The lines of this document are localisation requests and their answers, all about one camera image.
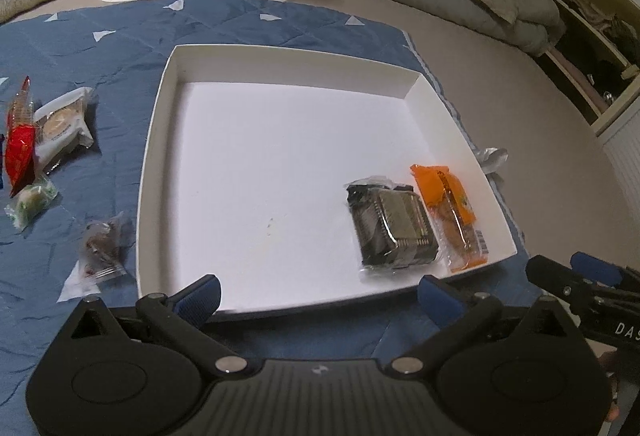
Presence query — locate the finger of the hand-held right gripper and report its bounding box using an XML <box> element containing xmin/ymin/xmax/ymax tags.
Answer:
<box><xmin>570</xmin><ymin>251</ymin><xmax>640</xmax><ymax>291</ymax></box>
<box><xmin>525</xmin><ymin>255</ymin><xmax>603</xmax><ymax>314</ymax></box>

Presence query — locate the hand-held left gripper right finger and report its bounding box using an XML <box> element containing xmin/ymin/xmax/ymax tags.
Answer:
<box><xmin>390</xmin><ymin>275</ymin><xmax>582</xmax><ymax>374</ymax></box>

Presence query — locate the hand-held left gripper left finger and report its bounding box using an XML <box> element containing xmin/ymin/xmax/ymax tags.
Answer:
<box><xmin>60</xmin><ymin>273</ymin><xmax>247</xmax><ymax>374</ymax></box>

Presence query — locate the white cardboard box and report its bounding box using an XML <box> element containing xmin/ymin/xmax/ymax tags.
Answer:
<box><xmin>136</xmin><ymin>44</ymin><xmax>518</xmax><ymax>317</ymax></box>

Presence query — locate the red snack packet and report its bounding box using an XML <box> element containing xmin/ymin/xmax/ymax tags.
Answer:
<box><xmin>4</xmin><ymin>76</ymin><xmax>38</xmax><ymax>197</ymax></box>

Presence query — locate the person's right hand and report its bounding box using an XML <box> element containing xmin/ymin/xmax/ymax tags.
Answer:
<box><xmin>600</xmin><ymin>350</ymin><xmax>624</xmax><ymax>423</ymax></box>

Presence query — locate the dark clear snack packet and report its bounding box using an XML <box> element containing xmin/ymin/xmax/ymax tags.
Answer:
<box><xmin>345</xmin><ymin>175</ymin><xmax>443</xmax><ymax>273</ymax></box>

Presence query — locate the orange snack packet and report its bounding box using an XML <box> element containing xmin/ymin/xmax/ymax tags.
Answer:
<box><xmin>410</xmin><ymin>163</ymin><xmax>491</xmax><ymax>273</ymax></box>

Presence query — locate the brown snack packet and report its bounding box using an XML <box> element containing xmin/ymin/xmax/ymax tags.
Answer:
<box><xmin>80</xmin><ymin>211</ymin><xmax>132</xmax><ymax>284</ymax></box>

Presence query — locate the silver crumpled wrapper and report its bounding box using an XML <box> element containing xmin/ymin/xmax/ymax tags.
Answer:
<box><xmin>475</xmin><ymin>147</ymin><xmax>508</xmax><ymax>174</ymax></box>

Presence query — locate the green snack packet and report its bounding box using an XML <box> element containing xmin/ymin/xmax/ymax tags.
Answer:
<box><xmin>5</xmin><ymin>179</ymin><xmax>58</xmax><ymax>231</ymax></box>

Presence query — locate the clear pastry packet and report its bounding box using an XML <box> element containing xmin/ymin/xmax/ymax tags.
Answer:
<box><xmin>32</xmin><ymin>87</ymin><xmax>95</xmax><ymax>152</ymax></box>
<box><xmin>34</xmin><ymin>132</ymin><xmax>83</xmax><ymax>176</ymax></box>

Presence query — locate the cream wooden shelf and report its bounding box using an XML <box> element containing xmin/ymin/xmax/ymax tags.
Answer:
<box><xmin>522</xmin><ymin>0</ymin><xmax>640</xmax><ymax>137</ymax></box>

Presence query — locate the blue quilted mat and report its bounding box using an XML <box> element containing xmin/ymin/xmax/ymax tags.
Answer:
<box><xmin>0</xmin><ymin>0</ymin><xmax>533</xmax><ymax>436</ymax></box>

